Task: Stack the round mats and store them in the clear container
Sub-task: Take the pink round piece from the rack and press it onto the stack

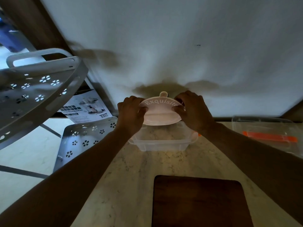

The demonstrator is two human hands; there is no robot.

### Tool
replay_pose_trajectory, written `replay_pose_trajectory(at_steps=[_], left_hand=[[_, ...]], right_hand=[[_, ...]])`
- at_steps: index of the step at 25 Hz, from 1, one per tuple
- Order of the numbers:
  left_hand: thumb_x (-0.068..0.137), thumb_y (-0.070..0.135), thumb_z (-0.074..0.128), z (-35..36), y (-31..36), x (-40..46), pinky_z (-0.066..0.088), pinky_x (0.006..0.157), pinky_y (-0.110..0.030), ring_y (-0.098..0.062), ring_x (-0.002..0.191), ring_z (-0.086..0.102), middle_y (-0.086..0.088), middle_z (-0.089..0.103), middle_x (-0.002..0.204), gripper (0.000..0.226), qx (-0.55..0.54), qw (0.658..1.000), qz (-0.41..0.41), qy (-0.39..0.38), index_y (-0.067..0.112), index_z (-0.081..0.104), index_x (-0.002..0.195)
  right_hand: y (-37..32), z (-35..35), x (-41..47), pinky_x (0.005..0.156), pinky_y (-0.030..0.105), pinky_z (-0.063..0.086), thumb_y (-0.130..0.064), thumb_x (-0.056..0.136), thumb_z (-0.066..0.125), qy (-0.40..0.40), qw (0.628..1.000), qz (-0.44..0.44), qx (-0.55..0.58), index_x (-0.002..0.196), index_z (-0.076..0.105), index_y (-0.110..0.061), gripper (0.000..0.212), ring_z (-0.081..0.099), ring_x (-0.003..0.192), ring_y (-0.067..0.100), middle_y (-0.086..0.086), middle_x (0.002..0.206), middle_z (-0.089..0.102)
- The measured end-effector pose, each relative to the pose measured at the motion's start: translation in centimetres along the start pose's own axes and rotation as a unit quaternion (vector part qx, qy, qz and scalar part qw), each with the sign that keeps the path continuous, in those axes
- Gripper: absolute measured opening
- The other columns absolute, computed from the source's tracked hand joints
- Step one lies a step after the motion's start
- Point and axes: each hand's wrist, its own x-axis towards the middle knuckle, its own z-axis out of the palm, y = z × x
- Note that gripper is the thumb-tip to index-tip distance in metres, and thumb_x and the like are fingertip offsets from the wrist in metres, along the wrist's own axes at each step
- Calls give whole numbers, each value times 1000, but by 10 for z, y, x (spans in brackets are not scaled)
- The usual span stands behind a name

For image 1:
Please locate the person's right hand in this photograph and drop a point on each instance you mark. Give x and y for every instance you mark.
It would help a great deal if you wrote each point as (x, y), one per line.
(195, 111)

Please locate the person's left hand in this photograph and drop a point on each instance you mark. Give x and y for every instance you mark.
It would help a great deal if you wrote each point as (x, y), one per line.
(129, 115)

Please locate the person's left thumb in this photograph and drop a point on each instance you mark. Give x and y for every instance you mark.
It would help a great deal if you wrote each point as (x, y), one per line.
(143, 111)

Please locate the person's right thumb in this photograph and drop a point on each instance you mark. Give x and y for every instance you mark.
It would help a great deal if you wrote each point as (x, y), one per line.
(179, 111)

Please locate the pink round lid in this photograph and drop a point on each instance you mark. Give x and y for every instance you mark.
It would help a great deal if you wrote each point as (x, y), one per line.
(161, 113)

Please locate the person's right forearm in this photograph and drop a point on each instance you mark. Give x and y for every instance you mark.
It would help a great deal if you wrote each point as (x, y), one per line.
(255, 160)

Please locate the person's left forearm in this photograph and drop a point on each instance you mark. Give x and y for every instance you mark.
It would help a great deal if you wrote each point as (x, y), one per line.
(59, 182)

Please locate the clear plastic container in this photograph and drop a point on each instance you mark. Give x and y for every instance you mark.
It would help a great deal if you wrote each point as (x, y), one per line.
(163, 138)

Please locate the printed product box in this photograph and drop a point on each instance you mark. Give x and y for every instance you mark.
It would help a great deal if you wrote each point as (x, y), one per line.
(86, 107)

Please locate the white perforated shelf panel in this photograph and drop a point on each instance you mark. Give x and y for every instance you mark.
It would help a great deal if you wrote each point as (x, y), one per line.
(80, 141)

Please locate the dark wooden cutting board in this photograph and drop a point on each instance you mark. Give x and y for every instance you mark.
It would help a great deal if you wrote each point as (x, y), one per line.
(201, 202)

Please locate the clear container with orange clip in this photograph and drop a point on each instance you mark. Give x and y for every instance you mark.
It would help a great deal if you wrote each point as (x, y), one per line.
(269, 135)

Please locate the white perforated corner shelf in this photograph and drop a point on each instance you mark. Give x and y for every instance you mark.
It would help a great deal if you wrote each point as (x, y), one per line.
(35, 92)

